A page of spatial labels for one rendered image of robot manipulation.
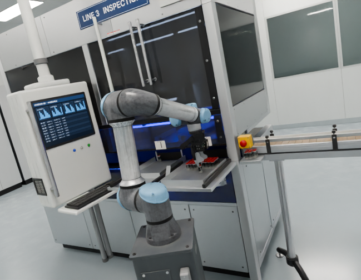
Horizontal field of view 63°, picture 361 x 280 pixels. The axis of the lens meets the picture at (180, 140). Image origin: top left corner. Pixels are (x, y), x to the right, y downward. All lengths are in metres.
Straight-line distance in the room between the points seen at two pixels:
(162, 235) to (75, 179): 1.01
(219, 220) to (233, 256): 0.27
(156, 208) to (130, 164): 0.23
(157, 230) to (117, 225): 1.37
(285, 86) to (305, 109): 0.59
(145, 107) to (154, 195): 0.35
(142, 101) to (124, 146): 0.22
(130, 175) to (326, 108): 5.37
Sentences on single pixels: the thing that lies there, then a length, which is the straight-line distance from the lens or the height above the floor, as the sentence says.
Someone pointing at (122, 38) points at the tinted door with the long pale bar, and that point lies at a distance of 2.09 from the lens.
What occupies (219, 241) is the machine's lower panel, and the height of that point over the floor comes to 0.31.
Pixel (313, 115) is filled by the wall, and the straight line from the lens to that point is 6.37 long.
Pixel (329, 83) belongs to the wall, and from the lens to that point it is 6.26.
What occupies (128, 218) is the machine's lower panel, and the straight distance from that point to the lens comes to 2.49.
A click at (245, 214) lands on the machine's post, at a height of 0.52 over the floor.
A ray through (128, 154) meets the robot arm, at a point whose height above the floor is 1.16.
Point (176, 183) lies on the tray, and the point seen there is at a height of 0.90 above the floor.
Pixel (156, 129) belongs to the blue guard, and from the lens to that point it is 2.01.
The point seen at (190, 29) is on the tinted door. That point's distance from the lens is 1.82.
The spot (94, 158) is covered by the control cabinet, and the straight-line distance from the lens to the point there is 2.20.
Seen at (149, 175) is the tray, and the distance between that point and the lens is 1.82.
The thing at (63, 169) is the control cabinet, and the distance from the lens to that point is 2.07.
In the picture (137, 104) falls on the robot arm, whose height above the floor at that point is 1.37.
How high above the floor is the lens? 1.43
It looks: 11 degrees down
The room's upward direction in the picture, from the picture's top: 12 degrees counter-clockwise
